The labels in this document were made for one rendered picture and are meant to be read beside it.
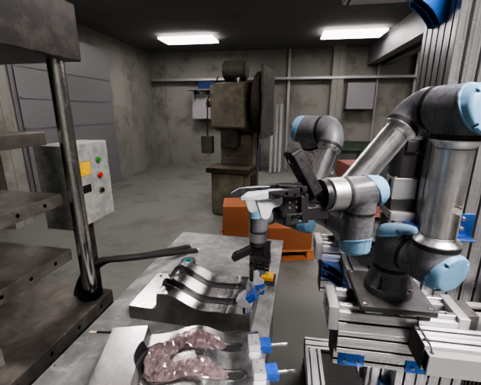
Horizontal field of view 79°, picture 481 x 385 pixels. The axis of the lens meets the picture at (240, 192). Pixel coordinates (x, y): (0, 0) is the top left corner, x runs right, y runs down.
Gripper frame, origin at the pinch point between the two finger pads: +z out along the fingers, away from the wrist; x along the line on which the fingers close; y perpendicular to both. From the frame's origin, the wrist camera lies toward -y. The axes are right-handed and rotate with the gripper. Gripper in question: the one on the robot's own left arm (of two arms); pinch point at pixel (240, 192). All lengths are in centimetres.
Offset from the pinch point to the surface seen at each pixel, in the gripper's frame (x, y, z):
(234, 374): 20, 58, -2
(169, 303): 54, 49, 15
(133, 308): 62, 53, 29
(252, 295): 42, 46, -15
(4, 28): 48, -46, 55
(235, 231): 239, 76, -63
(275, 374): 15, 57, -13
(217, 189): 390, 49, -76
